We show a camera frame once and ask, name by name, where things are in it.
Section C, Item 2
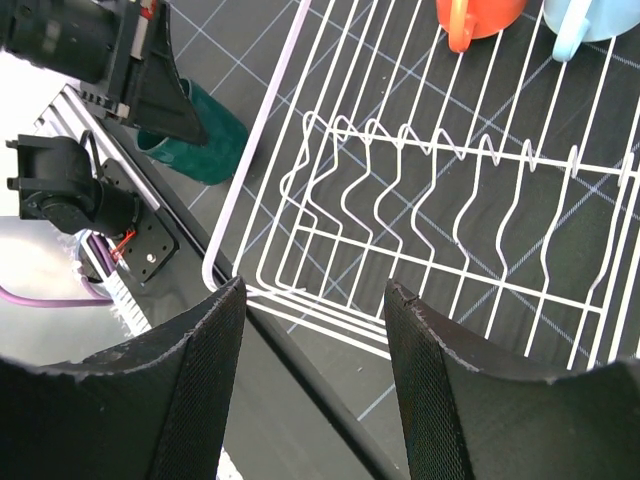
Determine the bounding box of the white wire dish rack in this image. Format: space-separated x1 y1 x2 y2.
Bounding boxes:
201 0 640 371

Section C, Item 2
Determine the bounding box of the light blue mug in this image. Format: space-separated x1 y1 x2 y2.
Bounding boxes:
542 0 639 63

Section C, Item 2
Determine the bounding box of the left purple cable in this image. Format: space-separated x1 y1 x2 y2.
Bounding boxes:
0 234 119 307

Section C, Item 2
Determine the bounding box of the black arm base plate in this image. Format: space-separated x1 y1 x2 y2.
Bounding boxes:
102 158 179 284

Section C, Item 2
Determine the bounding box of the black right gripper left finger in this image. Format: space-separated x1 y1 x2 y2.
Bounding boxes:
1 278 247 479

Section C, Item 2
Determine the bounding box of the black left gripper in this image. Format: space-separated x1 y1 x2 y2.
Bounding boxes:
1 1 196 138

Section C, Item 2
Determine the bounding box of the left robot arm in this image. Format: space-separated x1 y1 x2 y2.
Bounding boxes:
1 1 208 237

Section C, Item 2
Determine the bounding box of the orange mug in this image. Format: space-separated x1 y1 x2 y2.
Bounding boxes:
435 0 527 53

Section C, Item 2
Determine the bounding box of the white cable duct strip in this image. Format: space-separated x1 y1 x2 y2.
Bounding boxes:
57 232 151 338

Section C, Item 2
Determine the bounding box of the dark green mug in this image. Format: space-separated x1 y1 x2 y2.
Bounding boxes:
135 78 249 186

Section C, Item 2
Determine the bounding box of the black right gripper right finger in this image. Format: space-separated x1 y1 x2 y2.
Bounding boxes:
384 280 639 479

